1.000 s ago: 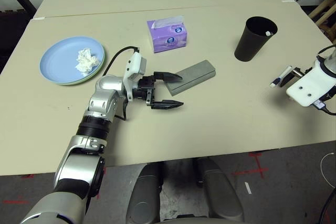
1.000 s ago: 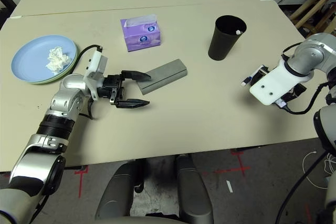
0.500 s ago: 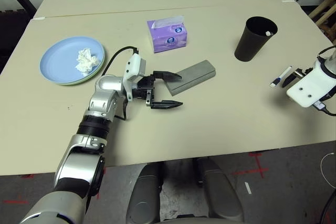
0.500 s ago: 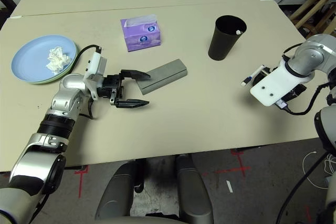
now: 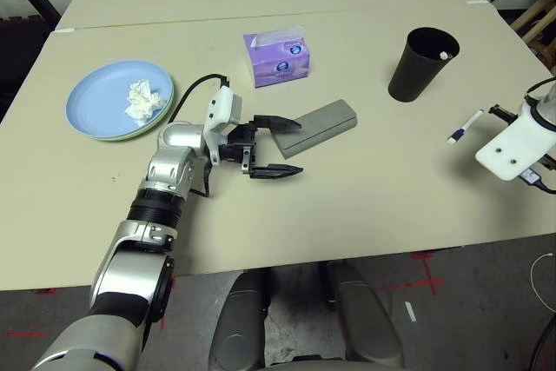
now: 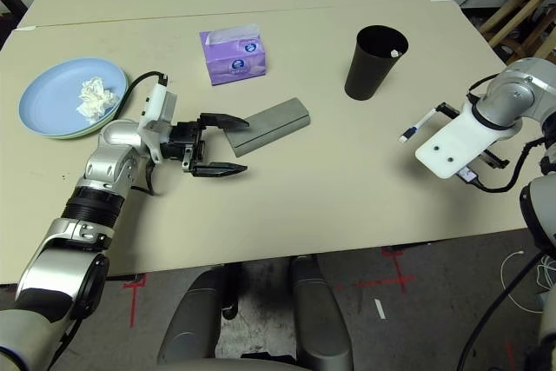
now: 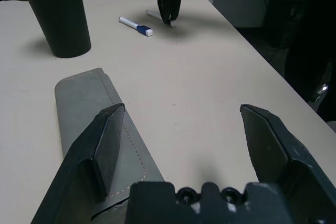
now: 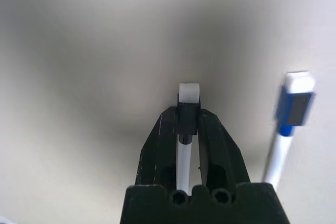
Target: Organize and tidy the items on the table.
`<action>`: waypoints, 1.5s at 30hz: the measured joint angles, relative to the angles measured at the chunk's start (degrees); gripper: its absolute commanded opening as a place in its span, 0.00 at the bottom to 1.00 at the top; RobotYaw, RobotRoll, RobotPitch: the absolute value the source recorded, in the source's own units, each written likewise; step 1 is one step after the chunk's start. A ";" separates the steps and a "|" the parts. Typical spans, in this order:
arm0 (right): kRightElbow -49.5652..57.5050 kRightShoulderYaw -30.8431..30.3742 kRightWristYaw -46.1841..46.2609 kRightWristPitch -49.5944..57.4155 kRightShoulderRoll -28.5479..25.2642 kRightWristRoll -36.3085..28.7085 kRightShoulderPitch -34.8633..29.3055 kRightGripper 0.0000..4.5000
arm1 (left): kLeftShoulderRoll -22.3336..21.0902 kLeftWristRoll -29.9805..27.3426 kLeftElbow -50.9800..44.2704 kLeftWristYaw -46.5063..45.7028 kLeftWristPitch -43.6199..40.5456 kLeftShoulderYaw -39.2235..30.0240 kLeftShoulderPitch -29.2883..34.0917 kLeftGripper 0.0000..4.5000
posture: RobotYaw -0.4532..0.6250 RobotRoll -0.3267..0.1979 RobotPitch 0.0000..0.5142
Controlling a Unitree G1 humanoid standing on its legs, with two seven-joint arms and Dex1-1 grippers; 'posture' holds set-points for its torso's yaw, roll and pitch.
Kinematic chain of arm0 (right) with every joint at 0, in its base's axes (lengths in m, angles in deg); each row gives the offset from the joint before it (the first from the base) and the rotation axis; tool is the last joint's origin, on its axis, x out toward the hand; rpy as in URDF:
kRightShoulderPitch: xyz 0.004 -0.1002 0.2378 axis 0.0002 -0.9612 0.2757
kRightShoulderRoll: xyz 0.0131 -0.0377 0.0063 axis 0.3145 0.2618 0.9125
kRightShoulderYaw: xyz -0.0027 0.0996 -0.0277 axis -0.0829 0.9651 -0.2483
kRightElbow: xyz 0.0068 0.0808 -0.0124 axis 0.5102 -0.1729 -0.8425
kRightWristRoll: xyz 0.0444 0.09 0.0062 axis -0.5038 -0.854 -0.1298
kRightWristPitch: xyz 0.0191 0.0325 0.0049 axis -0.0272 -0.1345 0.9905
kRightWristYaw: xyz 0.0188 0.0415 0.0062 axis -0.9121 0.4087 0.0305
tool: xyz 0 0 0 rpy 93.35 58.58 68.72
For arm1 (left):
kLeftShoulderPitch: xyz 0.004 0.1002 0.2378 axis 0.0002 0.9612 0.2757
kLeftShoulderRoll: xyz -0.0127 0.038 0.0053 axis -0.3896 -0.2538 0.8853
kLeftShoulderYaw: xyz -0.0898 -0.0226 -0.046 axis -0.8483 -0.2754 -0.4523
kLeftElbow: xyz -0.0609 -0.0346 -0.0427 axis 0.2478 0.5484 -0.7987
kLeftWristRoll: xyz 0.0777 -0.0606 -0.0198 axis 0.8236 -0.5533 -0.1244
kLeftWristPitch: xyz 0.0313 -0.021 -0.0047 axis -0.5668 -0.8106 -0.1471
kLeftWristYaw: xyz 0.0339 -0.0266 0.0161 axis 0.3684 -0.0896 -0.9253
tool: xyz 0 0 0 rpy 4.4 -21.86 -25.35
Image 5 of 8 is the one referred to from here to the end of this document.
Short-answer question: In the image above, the black left wrist camera cable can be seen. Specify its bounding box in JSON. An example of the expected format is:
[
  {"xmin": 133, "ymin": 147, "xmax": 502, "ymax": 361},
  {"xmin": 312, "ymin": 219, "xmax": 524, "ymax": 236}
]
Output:
[{"xmin": 167, "ymin": 73, "xmax": 231, "ymax": 198}]

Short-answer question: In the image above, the grey robot right leg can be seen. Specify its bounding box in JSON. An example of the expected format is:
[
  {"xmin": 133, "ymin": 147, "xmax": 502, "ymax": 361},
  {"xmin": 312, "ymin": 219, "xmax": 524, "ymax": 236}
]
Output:
[{"xmin": 321, "ymin": 260, "xmax": 405, "ymax": 368}]

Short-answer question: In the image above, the black plastic cup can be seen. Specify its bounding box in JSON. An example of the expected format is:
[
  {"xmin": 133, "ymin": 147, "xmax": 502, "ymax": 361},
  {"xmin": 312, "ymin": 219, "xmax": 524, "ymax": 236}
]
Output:
[{"xmin": 387, "ymin": 26, "xmax": 460, "ymax": 103}]

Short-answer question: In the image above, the black foam floor mat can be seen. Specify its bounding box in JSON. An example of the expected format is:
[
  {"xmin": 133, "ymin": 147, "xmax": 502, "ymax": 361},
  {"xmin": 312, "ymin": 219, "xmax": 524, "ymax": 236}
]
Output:
[{"xmin": 0, "ymin": 17, "xmax": 51, "ymax": 98}]

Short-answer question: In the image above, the purple tissue box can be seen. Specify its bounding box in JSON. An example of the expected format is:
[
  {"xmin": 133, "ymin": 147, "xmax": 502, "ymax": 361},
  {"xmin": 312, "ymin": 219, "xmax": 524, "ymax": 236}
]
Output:
[{"xmin": 242, "ymin": 25, "xmax": 312, "ymax": 89}]

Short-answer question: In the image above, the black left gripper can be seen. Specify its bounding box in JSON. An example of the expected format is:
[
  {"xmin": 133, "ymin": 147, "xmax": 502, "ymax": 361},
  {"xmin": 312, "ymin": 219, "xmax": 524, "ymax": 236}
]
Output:
[{"xmin": 218, "ymin": 114, "xmax": 305, "ymax": 181}]

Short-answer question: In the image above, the thin black hanging cable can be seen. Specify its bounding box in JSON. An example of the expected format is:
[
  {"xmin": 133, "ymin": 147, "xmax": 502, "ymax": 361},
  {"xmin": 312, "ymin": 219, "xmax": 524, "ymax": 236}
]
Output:
[{"xmin": 529, "ymin": 318, "xmax": 556, "ymax": 371}]

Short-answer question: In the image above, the grey robot left leg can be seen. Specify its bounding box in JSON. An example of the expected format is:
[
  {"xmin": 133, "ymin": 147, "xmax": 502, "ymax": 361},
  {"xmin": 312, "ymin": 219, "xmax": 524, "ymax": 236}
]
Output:
[{"xmin": 208, "ymin": 268, "xmax": 273, "ymax": 371}]

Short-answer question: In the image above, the wooden rack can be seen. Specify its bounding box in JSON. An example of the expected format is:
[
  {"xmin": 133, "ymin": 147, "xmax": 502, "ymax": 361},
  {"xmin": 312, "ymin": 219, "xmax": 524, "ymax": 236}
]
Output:
[{"xmin": 510, "ymin": 0, "xmax": 556, "ymax": 68}]

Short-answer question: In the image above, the grey robot leg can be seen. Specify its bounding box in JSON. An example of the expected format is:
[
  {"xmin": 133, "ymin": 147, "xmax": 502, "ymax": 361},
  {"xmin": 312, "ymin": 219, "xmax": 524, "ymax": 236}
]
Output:
[
  {"xmin": 208, "ymin": 268, "xmax": 273, "ymax": 371},
  {"xmin": 321, "ymin": 260, "xmax": 405, "ymax": 368}
]

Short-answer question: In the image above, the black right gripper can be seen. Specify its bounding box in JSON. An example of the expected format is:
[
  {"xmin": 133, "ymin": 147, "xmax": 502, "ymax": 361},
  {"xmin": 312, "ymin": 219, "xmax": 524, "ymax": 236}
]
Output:
[{"xmin": 488, "ymin": 103, "xmax": 519, "ymax": 123}]

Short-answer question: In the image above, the green plastic plate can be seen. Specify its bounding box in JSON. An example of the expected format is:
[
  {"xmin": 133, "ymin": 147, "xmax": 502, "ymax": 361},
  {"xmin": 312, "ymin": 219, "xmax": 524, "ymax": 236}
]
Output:
[{"xmin": 93, "ymin": 79, "xmax": 176, "ymax": 142}]

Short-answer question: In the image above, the beige robot torso cover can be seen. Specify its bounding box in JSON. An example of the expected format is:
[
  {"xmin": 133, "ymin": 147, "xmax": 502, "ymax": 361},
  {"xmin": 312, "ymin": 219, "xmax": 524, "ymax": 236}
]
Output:
[{"xmin": 260, "ymin": 357, "xmax": 361, "ymax": 371}]

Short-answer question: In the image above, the white tissue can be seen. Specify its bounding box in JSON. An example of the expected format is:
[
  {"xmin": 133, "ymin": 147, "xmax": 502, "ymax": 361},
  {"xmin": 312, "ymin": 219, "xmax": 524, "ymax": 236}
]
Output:
[{"xmin": 124, "ymin": 79, "xmax": 169, "ymax": 127}]

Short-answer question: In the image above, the blue plastic plate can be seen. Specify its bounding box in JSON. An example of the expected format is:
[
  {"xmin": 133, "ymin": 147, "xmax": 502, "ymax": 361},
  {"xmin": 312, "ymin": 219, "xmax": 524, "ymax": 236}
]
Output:
[{"xmin": 64, "ymin": 59, "xmax": 175, "ymax": 141}]

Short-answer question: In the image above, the grey glasses case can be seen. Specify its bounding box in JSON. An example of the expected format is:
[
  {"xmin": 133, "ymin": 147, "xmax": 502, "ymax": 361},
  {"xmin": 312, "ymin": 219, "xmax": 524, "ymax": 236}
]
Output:
[{"xmin": 273, "ymin": 99, "xmax": 360, "ymax": 160}]

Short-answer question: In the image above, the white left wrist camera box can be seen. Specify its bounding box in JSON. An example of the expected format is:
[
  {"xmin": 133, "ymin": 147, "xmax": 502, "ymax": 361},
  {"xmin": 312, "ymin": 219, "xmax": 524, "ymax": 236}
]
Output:
[{"xmin": 202, "ymin": 86, "xmax": 242, "ymax": 166}]

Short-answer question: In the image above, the white marker pen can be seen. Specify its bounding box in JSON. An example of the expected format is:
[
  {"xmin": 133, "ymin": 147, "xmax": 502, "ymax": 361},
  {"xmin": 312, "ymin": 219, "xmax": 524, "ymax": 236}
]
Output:
[{"xmin": 446, "ymin": 109, "xmax": 486, "ymax": 145}]

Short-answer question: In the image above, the thin white floor cable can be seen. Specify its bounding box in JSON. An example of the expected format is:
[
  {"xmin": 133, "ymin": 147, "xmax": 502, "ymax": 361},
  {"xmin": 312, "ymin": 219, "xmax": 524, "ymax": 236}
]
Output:
[{"xmin": 529, "ymin": 251, "xmax": 556, "ymax": 315}]

